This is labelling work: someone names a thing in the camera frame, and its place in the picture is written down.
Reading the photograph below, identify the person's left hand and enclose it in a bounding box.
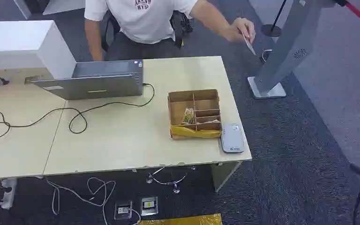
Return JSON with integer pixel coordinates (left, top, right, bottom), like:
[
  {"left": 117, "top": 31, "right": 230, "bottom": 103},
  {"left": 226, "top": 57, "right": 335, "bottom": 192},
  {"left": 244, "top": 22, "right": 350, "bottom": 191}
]
[{"left": 225, "top": 17, "right": 257, "bottom": 44}]

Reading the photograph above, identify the white card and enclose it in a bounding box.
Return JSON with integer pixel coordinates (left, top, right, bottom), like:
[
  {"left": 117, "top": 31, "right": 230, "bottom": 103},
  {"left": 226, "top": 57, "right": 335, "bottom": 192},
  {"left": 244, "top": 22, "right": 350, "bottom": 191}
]
[{"left": 241, "top": 31, "right": 257, "bottom": 57}]

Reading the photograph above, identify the grey kiosk stand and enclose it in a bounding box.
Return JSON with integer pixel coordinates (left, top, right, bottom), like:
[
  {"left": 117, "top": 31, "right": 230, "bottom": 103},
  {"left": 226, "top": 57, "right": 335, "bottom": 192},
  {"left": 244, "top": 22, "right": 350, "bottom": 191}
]
[{"left": 247, "top": 0, "right": 338, "bottom": 100}]

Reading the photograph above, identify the person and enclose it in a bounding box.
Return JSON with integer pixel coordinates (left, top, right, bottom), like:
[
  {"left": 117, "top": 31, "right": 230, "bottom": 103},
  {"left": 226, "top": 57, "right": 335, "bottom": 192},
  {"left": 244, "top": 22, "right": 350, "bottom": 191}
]
[{"left": 83, "top": 0, "right": 257, "bottom": 62}]

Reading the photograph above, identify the printed cards stack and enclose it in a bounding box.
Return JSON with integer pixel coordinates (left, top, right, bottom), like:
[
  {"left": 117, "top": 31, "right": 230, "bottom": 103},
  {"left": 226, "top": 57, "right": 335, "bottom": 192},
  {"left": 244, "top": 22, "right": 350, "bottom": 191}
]
[{"left": 182, "top": 107, "right": 196, "bottom": 125}]

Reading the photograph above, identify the wooden compartment card box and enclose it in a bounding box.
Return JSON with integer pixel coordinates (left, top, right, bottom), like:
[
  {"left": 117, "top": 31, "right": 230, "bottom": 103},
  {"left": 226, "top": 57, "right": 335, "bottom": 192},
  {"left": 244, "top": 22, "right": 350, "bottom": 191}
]
[{"left": 167, "top": 89, "right": 223, "bottom": 140}]

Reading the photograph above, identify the grey card reader device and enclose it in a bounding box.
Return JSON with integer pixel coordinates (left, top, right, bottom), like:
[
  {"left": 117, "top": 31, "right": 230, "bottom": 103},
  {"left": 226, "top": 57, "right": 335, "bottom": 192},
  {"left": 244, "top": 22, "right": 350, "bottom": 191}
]
[{"left": 220, "top": 123, "right": 245, "bottom": 154}]

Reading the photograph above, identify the yellow foil strip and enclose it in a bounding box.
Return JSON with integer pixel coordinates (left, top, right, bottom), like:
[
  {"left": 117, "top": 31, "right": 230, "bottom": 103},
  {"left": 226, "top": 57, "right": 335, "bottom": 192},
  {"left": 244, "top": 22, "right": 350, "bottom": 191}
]
[{"left": 171, "top": 125, "right": 222, "bottom": 139}]

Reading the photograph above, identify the grey laptop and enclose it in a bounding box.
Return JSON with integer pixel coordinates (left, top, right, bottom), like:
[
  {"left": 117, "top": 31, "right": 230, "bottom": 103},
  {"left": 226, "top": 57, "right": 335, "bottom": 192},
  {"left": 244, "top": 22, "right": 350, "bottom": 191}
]
[{"left": 30, "top": 60, "right": 144, "bottom": 101}]

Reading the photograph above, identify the pale desk leg panel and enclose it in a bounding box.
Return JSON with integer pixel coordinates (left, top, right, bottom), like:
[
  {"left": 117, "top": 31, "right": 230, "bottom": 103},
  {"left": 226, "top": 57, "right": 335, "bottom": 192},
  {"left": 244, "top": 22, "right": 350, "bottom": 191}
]
[{"left": 210, "top": 161, "right": 243, "bottom": 193}]

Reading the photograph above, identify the chrome chair base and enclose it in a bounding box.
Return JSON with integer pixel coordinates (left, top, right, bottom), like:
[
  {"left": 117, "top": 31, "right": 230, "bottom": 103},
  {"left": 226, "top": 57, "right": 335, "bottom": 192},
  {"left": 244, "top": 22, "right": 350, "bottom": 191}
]
[{"left": 146, "top": 166, "right": 196, "bottom": 195}]

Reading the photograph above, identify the white cabinet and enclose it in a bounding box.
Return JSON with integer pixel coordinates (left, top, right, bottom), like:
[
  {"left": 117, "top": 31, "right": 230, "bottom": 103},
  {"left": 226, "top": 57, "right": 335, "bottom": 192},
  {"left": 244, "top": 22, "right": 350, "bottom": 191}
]
[{"left": 13, "top": 0, "right": 86, "bottom": 20}]

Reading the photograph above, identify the floor socket yellow label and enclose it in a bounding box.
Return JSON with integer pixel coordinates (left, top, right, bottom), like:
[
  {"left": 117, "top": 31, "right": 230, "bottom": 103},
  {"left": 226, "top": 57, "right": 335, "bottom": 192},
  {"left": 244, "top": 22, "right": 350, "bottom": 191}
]
[{"left": 140, "top": 195, "right": 159, "bottom": 217}]

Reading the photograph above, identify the gold foil sheet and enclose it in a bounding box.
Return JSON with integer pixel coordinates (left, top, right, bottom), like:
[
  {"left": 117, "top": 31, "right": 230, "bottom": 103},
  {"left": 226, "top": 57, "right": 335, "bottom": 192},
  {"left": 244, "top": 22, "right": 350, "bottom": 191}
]
[{"left": 138, "top": 213, "right": 223, "bottom": 225}]

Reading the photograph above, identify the white box partition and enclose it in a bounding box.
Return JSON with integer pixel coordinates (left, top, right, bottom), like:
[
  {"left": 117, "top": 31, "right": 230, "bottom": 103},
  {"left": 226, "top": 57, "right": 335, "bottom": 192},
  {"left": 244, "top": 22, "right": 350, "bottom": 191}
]
[{"left": 0, "top": 20, "right": 77, "bottom": 80}]

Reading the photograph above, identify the white power strip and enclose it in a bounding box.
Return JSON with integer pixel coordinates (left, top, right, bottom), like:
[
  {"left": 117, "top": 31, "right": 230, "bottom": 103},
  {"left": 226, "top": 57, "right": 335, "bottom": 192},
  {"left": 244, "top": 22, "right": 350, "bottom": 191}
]
[{"left": 0, "top": 178, "right": 18, "bottom": 210}]

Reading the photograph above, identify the black stanchion post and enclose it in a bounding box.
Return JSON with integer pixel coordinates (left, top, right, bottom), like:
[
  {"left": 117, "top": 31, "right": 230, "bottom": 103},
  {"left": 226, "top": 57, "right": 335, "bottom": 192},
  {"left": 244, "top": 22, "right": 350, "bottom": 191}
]
[{"left": 260, "top": 0, "right": 288, "bottom": 38}]

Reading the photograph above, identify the metal ring hook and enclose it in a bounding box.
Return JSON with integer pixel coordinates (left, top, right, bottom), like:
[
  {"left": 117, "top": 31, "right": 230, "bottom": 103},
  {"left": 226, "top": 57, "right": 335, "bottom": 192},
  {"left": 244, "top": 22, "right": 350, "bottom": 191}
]
[{"left": 260, "top": 48, "right": 274, "bottom": 65}]

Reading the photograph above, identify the long black power cable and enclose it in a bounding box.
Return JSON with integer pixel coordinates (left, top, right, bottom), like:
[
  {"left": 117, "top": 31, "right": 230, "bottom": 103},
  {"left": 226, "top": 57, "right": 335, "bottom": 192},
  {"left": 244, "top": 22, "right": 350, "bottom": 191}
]
[{"left": 0, "top": 82, "right": 156, "bottom": 147}]

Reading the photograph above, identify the floor socket with cable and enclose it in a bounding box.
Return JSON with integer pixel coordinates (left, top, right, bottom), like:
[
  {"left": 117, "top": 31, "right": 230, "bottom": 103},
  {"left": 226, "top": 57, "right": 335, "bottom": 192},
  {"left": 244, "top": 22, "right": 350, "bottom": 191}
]
[{"left": 113, "top": 200, "right": 134, "bottom": 221}]

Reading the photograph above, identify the white floor cable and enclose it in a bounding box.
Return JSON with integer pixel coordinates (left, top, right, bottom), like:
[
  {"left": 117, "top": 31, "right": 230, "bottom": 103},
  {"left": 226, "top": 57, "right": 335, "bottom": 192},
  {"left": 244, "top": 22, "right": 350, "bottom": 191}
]
[{"left": 45, "top": 177, "right": 142, "bottom": 225}]

